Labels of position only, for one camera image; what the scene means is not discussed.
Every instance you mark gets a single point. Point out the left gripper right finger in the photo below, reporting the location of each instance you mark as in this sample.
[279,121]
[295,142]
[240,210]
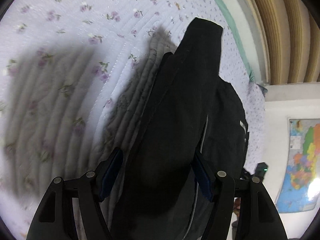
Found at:
[259,218]

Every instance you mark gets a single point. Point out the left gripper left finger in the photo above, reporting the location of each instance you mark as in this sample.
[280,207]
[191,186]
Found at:
[54,218]

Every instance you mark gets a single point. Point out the black hooded jacket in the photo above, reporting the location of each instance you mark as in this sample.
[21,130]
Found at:
[190,109]

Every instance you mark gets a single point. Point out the person right hand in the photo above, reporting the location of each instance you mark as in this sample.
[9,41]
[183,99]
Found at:
[236,211]

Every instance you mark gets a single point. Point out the floral quilted bedspread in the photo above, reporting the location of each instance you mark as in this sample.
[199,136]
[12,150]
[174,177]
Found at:
[75,75]

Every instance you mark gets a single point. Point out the green bed sheet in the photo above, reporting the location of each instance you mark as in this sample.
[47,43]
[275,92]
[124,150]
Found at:
[244,20]

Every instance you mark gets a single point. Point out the colourful wall map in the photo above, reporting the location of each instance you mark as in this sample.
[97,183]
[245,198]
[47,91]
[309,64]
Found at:
[300,188]

